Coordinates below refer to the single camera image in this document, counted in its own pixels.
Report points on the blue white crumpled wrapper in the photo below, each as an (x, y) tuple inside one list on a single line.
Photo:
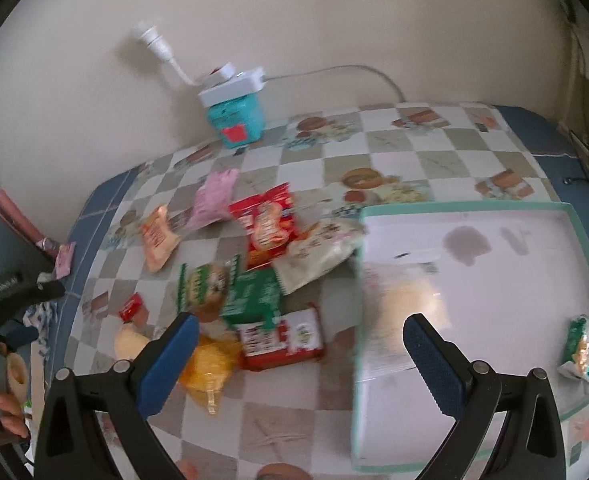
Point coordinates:
[(43, 317)]

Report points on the teal toy box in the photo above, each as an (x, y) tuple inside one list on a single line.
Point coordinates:
[(238, 122)]

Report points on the red white milk snack pack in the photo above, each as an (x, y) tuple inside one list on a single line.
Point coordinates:
[(296, 337)]

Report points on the white wall plug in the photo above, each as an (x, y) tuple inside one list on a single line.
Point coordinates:
[(149, 36)]

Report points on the crumpled silver wrapper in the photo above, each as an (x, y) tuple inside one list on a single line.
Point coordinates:
[(48, 246)]

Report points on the orange egg roll packet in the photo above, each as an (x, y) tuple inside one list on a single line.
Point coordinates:
[(158, 240)]

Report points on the small pink wafer packet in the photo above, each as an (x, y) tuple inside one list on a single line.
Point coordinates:
[(63, 264)]

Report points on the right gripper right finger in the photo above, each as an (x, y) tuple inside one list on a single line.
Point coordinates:
[(530, 444)]

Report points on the beige foil snack bag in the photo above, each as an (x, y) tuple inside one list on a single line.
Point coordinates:
[(316, 252)]

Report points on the green rice cracker packet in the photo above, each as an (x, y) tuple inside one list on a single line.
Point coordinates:
[(203, 290)]

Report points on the green white cracker packet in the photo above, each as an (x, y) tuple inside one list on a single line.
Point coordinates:
[(574, 362)]

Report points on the pink snack packet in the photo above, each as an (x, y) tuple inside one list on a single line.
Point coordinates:
[(213, 199)]

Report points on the white power strip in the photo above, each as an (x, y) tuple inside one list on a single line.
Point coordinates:
[(226, 83)]

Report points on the dark green snack packet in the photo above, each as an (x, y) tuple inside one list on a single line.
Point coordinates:
[(254, 297)]

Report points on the small red candy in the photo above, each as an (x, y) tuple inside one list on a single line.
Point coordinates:
[(131, 308)]

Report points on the teal-rimmed cardboard tray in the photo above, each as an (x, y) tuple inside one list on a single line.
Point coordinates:
[(513, 276)]

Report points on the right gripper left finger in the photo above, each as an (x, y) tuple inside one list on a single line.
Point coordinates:
[(71, 445)]

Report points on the round bread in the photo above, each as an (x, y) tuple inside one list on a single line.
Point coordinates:
[(392, 293)]

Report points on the person's hand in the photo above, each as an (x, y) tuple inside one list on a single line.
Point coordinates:
[(11, 416)]

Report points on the red peanut snack bag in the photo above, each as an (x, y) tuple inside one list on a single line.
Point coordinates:
[(269, 221)]

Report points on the patterned tablecloth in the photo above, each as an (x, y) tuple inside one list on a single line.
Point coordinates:
[(336, 164)]

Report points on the small yellow cake piece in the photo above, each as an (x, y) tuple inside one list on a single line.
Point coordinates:
[(128, 342)]

